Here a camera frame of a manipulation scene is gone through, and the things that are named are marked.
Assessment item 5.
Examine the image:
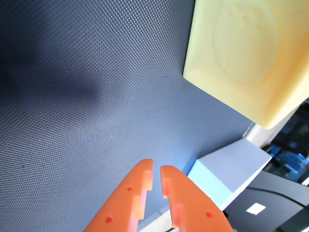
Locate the white open box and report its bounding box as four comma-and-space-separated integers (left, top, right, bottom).
187, 137, 273, 211

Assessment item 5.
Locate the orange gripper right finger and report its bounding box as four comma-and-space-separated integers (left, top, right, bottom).
160, 165, 235, 232

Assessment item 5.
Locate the white label sticker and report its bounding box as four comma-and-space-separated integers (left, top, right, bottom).
246, 203, 267, 216

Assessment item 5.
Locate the black device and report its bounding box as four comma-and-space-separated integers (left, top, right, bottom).
223, 166, 309, 232

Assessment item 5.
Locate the yellow block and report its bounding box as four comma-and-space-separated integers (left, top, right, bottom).
183, 0, 309, 130

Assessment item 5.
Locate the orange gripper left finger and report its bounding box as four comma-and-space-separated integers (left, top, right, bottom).
83, 159, 154, 232

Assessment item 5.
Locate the dark textured mat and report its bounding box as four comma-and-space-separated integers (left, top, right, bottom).
0, 0, 254, 232

